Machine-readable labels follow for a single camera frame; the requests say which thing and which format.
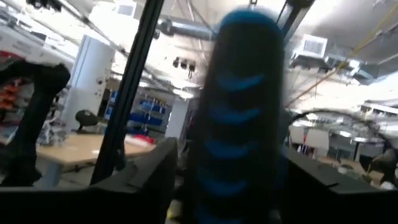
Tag white ceiling air vent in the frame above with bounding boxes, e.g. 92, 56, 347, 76
291, 33, 330, 60

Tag silver round air duct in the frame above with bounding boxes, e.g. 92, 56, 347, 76
156, 17, 217, 42

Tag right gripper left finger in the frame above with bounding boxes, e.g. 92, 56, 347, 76
0, 136, 179, 224

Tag black aluminium frame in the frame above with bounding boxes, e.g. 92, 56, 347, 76
89, 0, 317, 187

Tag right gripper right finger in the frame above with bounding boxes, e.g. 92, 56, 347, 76
279, 148, 398, 224

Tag beige room desk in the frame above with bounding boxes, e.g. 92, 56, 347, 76
35, 133, 157, 189

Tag yellow ceiling pipe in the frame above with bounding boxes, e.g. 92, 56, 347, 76
284, 2, 398, 108

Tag blue storage bins shelf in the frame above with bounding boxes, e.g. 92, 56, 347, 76
104, 90, 168, 135

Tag black desk lamp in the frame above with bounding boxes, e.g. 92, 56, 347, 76
72, 108, 100, 135

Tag white round column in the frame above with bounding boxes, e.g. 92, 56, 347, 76
61, 34, 116, 133

